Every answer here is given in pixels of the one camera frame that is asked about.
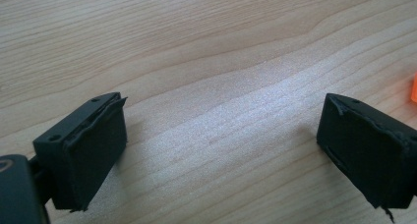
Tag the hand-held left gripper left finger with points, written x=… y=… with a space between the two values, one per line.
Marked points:
x=88 y=152

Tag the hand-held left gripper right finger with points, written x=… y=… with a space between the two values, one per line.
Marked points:
x=367 y=152

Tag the orange highlighter pen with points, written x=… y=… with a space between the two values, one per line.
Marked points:
x=414 y=88

